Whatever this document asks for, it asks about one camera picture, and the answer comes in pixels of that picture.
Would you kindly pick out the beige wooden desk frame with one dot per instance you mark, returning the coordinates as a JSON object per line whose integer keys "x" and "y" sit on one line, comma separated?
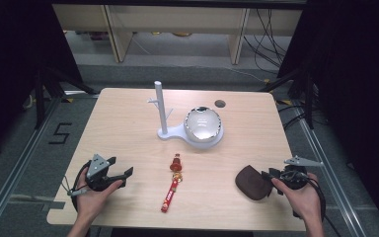
{"x": 121, "y": 36}

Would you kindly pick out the black metal stand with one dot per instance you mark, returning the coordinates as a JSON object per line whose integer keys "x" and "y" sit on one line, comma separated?
{"x": 40, "y": 98}
{"x": 308, "y": 98}

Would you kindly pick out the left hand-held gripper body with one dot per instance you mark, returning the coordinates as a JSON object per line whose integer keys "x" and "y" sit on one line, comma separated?
{"x": 96, "y": 166}

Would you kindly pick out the dark curtain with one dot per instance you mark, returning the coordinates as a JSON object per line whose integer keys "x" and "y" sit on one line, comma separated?
{"x": 16, "y": 59}
{"x": 358, "y": 82}

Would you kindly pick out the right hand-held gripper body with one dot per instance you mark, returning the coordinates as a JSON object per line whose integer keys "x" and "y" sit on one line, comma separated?
{"x": 294, "y": 173}

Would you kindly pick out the person's right hand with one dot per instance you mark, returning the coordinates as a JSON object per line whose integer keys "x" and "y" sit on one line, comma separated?
{"x": 304, "y": 200}

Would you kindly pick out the aluminium floor rail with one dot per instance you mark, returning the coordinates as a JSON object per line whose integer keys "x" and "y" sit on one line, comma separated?
{"x": 19, "y": 161}
{"x": 329, "y": 177}

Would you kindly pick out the dark round table grommet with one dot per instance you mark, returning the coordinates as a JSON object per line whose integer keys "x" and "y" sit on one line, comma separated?
{"x": 220, "y": 103}

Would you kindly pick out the person's left hand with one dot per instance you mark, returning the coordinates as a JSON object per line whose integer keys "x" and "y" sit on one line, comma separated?
{"x": 90, "y": 202}

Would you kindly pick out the white stand with post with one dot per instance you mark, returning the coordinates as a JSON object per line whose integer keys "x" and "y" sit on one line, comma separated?
{"x": 162, "y": 112}

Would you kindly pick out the brown pouch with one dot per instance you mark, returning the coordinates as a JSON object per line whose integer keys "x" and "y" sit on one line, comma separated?
{"x": 251, "y": 182}

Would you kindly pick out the shiny silver bowl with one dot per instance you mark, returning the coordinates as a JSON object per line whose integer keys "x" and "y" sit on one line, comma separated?
{"x": 203, "y": 124}

